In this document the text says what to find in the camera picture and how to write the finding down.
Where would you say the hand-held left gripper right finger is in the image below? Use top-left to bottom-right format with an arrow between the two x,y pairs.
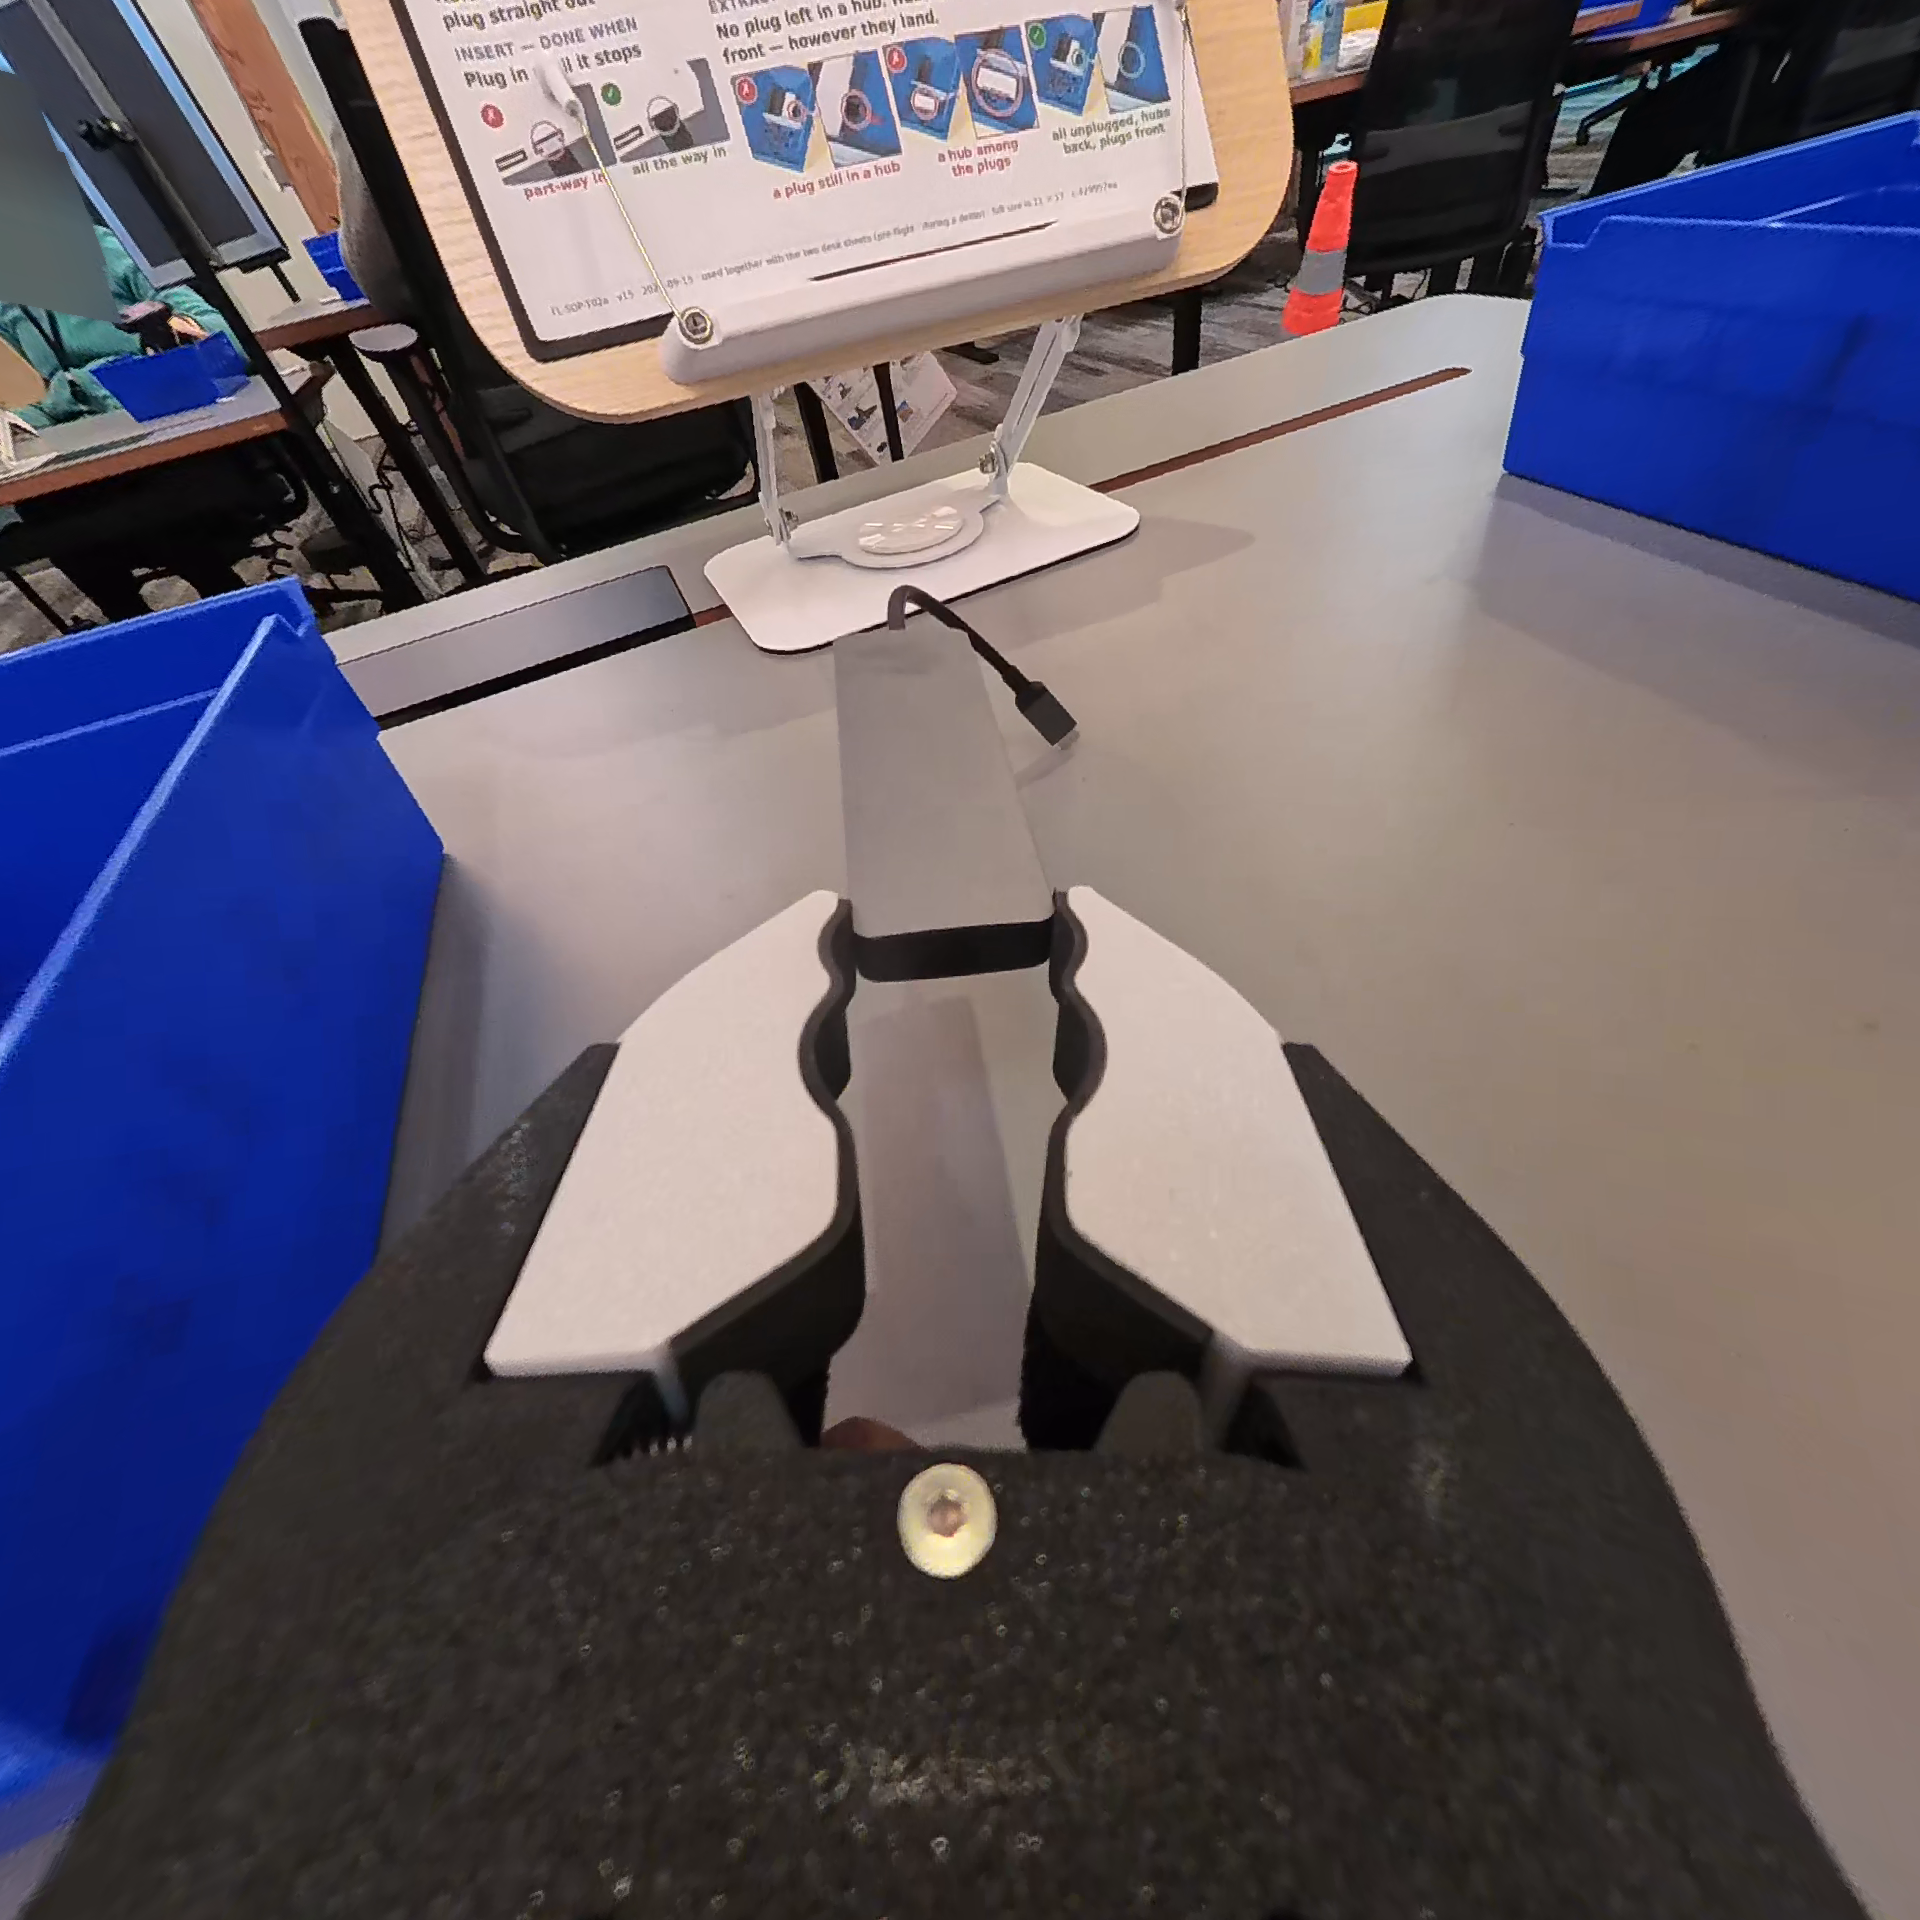
1026,884 -> 1415,1450

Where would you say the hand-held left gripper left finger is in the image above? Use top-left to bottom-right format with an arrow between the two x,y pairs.
483,887 -> 873,1450

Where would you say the grey usb hub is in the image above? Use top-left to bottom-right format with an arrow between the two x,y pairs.
833,586 -> 1082,985

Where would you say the black office chair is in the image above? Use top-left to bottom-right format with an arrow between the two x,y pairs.
1335,0 -> 1579,301
299,16 -> 759,564

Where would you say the black tripod with sheet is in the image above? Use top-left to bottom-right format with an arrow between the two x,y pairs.
817,351 -> 958,461

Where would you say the orange cone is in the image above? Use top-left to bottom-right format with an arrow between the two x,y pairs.
1283,160 -> 1363,336

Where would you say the grey table with wooden edge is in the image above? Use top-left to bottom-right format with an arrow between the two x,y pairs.
0,293 -> 394,513

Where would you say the printed instruction sheet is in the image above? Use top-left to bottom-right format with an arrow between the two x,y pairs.
394,0 -> 1222,355

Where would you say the black sign stand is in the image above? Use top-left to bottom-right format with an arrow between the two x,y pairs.
0,0 -> 497,588

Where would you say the wooden office desk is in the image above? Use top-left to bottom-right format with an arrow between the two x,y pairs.
1289,0 -> 1743,107

